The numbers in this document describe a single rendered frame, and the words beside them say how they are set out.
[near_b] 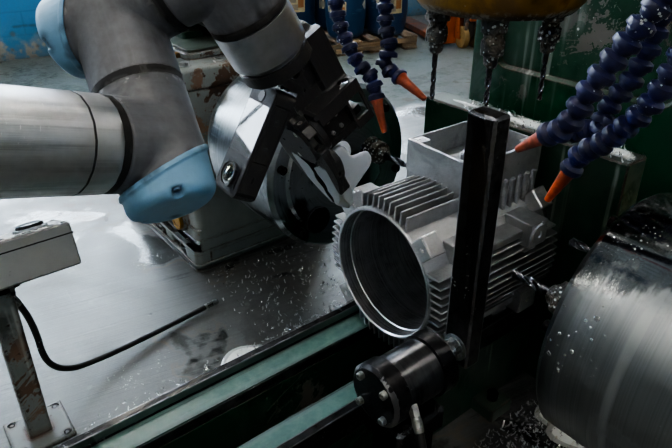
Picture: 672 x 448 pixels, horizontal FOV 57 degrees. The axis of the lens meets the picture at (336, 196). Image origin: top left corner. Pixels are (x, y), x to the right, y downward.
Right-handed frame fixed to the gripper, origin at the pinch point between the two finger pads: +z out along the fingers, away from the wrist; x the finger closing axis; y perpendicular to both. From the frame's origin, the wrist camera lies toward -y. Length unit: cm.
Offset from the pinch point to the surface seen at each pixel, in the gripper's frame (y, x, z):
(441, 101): 22.5, 6.0, 6.3
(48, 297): -35, 46, 13
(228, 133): 0.8, 26.9, 0.5
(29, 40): 31, 546, 125
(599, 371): -0.6, -32.5, 1.7
